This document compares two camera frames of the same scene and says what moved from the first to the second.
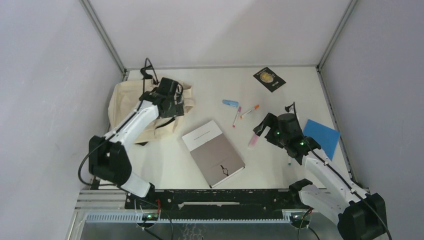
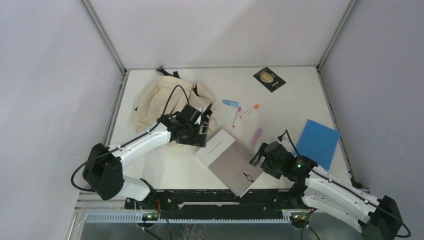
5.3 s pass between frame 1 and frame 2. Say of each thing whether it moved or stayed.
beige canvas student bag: moved
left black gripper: moved
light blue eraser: stayed
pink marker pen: stayed
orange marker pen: stayed
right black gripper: moved
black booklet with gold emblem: stayed
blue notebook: stayed
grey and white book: moved
